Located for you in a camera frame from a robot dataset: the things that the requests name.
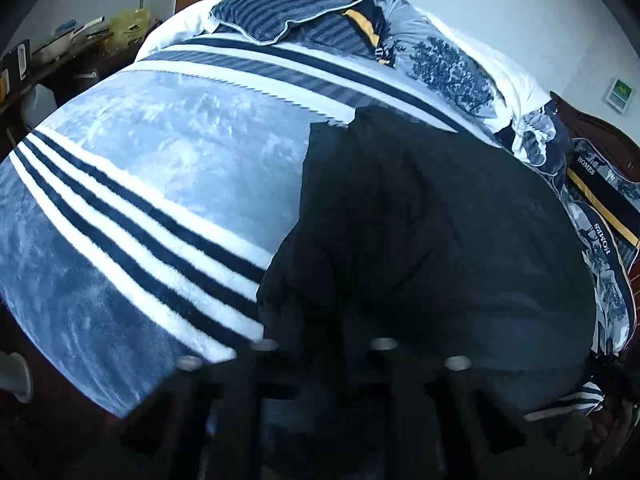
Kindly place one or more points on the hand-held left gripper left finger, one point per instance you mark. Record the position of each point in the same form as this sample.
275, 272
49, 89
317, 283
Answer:
250, 390

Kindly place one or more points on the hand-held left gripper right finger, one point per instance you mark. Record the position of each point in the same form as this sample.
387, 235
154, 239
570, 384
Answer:
400, 390

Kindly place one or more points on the black coat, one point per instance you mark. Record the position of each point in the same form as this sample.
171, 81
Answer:
425, 235

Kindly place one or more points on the white round object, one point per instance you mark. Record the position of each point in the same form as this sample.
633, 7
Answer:
17, 375

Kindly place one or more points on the blue white striped blanket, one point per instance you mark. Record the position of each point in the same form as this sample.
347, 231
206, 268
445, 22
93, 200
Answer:
150, 160

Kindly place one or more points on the dark printed pillow yellow band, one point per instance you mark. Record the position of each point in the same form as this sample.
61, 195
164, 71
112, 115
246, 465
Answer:
600, 185

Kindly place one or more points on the dark wooden headboard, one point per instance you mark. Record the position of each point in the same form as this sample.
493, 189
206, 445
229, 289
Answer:
605, 130

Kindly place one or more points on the folded striped blue quilt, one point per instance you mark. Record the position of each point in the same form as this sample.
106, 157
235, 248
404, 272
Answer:
170, 27

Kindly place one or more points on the dark wooden table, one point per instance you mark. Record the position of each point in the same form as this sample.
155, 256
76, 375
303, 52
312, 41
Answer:
60, 67

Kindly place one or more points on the blue striped pillow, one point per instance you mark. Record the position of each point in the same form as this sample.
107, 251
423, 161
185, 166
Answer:
285, 15

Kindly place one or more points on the yellow plastic bag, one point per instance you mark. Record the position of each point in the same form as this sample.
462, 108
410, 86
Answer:
131, 27

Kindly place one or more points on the small wall picture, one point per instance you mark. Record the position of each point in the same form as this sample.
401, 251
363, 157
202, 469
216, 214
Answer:
620, 94

